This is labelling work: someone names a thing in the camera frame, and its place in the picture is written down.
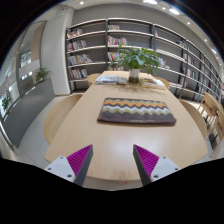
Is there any white cover book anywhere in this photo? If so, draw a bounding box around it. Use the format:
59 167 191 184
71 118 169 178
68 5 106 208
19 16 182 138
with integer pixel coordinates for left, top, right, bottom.
94 74 128 86

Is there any group of ceiling lights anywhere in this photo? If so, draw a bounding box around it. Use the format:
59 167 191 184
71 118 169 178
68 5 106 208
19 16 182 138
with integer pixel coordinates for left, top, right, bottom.
78 0 219 56

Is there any green potted plant white pot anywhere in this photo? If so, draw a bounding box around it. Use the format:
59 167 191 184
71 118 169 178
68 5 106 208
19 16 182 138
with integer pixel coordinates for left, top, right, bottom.
108 44 162 84

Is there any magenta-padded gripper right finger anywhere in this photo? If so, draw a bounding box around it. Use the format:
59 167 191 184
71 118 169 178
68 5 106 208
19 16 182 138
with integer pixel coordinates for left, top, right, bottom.
132 144 182 187

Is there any round-backed light wood chair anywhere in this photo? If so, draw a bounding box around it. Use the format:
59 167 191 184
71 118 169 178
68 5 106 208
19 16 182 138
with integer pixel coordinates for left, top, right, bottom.
86 72 102 87
43 93 84 145
155 76 171 90
179 99 209 141

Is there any grey bookshelf unit with books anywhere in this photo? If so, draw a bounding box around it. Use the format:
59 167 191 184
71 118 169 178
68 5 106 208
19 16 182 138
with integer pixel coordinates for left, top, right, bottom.
64 17 224 104

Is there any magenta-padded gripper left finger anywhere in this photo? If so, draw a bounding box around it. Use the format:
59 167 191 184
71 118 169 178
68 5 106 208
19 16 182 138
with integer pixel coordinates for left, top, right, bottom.
44 144 94 187

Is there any yellow cover book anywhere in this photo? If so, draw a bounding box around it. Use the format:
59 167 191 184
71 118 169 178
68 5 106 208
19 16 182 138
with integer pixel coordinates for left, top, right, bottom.
139 77 167 90

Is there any small leafy floor plant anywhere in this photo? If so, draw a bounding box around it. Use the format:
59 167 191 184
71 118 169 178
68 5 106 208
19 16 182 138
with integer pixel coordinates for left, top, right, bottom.
34 67 51 84

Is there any zigzag striped grey-backed towel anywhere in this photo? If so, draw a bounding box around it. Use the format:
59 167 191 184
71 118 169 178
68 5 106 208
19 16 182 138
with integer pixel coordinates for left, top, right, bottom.
96 97 177 127

